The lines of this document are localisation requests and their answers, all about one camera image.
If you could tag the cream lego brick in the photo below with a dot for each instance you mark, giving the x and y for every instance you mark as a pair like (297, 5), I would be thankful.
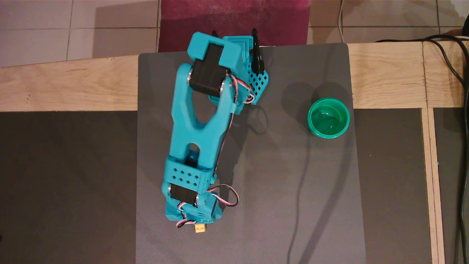
(200, 228)

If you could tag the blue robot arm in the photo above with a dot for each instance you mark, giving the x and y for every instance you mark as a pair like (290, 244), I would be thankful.
(190, 124)

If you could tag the green plastic cup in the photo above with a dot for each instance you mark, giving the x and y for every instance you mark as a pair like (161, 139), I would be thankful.
(328, 118)

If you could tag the blue gripper body black servo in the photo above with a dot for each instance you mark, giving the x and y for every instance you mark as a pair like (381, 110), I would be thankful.
(190, 214)

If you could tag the black table clamp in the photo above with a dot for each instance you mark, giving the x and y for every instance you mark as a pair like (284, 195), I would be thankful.
(214, 33)
(258, 55)

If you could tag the dark grey table mat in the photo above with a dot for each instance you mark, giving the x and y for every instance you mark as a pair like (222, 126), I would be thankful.
(293, 183)

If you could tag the chair with maroon cover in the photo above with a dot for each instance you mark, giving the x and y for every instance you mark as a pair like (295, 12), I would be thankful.
(234, 22)

